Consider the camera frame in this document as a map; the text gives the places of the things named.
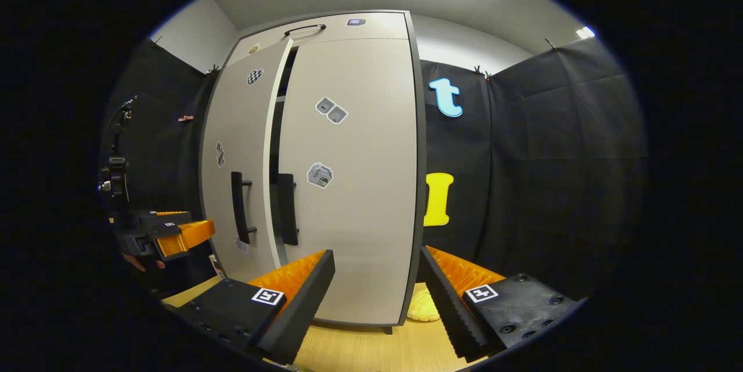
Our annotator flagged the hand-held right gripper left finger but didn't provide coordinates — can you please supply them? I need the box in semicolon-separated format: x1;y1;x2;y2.
174;249;336;366

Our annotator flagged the yellow soft object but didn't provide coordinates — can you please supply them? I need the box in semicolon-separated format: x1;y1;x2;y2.
406;286;441;322

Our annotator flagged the beige cabinet drawer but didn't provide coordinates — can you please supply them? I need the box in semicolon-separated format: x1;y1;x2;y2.
226;12;410;66

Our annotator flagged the grey white cabinet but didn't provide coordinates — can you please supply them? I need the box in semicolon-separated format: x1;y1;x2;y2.
197;9;428;335

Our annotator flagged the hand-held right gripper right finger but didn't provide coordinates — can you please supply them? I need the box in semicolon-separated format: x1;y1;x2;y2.
418;245;581;362

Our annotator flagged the black backdrop cloth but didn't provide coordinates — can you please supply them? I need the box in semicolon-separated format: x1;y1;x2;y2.
419;35;650;303
102;38;218;297

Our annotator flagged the white cabinet door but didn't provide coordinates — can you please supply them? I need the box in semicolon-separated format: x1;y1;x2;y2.
277;37;420;326
200;38;294;283

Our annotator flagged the black left door handle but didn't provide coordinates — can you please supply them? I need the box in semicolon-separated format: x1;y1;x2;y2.
230;171;258;245

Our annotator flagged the black drawer handle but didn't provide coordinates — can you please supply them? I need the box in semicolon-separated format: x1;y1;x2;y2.
283;24;327;37

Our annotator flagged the black door handle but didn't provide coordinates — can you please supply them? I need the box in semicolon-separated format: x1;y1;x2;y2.
230;171;258;245
277;173;300;247

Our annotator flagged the black stand with cables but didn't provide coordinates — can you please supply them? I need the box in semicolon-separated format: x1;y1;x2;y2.
98;96;138;205

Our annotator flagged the black right door handle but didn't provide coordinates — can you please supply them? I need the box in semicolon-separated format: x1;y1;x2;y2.
277;173;300;247

